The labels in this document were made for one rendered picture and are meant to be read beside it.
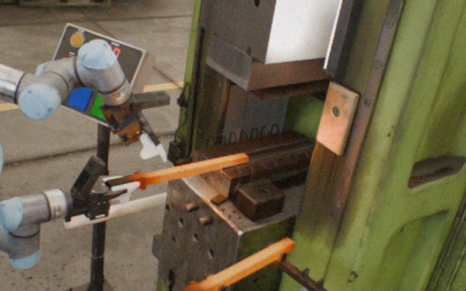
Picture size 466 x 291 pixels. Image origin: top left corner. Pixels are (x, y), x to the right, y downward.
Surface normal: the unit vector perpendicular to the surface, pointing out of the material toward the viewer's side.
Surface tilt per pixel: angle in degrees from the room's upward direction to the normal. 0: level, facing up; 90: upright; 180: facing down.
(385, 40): 90
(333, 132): 90
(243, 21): 90
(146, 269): 0
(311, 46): 90
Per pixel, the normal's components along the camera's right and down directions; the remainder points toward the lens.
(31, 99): -0.07, 0.47
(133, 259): 0.15, -0.87
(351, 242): -0.80, 0.17
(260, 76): 0.58, 0.47
